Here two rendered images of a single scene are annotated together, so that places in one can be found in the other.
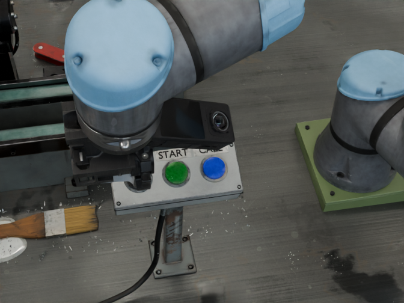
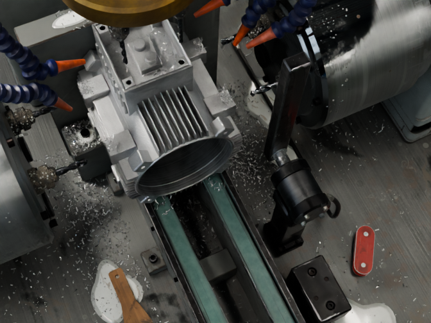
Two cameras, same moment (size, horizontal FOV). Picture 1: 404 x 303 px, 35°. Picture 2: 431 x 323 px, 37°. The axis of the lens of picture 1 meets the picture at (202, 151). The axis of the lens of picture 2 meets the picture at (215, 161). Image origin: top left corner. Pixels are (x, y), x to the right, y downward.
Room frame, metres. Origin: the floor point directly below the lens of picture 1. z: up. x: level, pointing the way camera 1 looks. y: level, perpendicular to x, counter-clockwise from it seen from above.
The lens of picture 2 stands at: (0.60, 0.06, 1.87)
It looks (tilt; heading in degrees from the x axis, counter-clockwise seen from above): 66 degrees down; 76
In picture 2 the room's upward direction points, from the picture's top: 3 degrees clockwise
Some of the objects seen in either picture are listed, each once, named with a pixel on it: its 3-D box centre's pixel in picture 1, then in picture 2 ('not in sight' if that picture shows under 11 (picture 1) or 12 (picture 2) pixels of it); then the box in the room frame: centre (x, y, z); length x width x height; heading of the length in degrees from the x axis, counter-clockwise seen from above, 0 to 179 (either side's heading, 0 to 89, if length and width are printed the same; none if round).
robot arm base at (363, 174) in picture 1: (360, 141); not in sight; (0.71, -0.28, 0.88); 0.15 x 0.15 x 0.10
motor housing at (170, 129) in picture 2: not in sight; (158, 113); (0.63, 0.54, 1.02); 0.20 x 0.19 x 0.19; 105
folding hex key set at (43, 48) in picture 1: (53, 55); (363, 250); (0.94, 0.32, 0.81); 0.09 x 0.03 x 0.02; 69
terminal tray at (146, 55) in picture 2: not in sight; (143, 59); (0.62, 0.57, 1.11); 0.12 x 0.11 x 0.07; 105
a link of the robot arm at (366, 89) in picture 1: (376, 97); not in sight; (0.71, -0.27, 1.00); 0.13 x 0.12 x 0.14; 35
